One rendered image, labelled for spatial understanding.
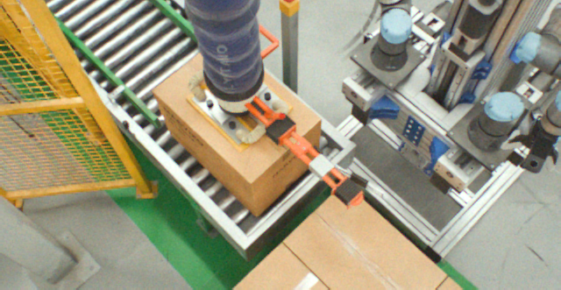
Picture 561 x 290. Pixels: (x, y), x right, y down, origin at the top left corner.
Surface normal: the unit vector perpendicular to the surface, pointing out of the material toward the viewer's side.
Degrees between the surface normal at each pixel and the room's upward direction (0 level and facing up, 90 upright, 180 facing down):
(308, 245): 0
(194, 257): 0
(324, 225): 0
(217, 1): 73
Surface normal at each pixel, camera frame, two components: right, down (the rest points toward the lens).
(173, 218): -0.02, -0.45
